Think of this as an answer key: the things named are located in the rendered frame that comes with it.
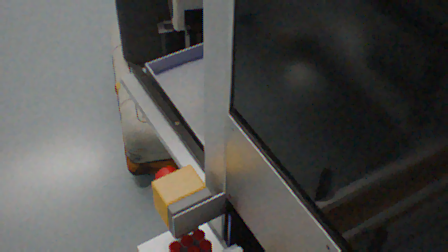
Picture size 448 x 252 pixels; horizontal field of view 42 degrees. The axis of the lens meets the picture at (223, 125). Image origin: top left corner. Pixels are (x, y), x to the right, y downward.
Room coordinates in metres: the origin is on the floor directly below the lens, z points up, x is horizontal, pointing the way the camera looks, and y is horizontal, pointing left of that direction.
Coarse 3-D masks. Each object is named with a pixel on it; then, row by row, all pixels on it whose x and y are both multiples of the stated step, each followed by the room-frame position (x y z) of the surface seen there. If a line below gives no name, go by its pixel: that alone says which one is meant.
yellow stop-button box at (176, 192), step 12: (180, 168) 0.56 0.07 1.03; (192, 168) 0.56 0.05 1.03; (156, 180) 0.54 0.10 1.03; (168, 180) 0.54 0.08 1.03; (180, 180) 0.54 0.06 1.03; (192, 180) 0.54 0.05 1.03; (156, 192) 0.52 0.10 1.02; (168, 192) 0.51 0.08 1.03; (180, 192) 0.51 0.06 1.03; (192, 192) 0.52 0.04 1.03; (204, 192) 0.52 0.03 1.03; (156, 204) 0.52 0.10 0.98; (168, 204) 0.49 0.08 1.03; (180, 204) 0.49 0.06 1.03; (192, 204) 0.49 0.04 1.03; (168, 216) 0.49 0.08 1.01
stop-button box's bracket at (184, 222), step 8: (224, 192) 0.52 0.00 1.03; (208, 200) 0.51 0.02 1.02; (216, 200) 0.51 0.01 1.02; (224, 200) 0.52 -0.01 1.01; (192, 208) 0.49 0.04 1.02; (200, 208) 0.50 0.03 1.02; (208, 208) 0.50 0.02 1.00; (216, 208) 0.51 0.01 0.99; (224, 208) 0.52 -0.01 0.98; (176, 216) 0.48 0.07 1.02; (184, 216) 0.48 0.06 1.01; (192, 216) 0.49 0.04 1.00; (200, 216) 0.50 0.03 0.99; (208, 216) 0.50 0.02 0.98; (216, 216) 0.51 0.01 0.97; (176, 224) 0.47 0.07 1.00; (184, 224) 0.48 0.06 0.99; (192, 224) 0.49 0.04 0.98; (200, 224) 0.50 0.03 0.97; (176, 232) 0.47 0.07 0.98; (184, 232) 0.48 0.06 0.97
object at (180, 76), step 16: (192, 48) 0.99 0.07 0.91; (160, 64) 0.95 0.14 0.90; (176, 64) 0.97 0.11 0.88; (192, 64) 0.97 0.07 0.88; (160, 80) 0.92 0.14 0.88; (176, 80) 0.92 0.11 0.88; (192, 80) 0.92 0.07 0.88; (176, 96) 0.87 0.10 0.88; (192, 96) 0.87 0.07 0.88; (176, 112) 0.81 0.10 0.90; (192, 112) 0.82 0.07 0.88; (192, 128) 0.75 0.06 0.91
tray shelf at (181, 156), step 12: (132, 84) 0.90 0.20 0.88; (132, 96) 0.87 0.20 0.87; (144, 96) 0.87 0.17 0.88; (144, 108) 0.83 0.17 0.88; (156, 108) 0.83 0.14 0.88; (156, 120) 0.80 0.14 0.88; (156, 132) 0.77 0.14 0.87; (168, 132) 0.77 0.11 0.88; (168, 144) 0.74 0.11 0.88; (180, 144) 0.74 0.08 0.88; (180, 156) 0.71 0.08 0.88; (204, 180) 0.65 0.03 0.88
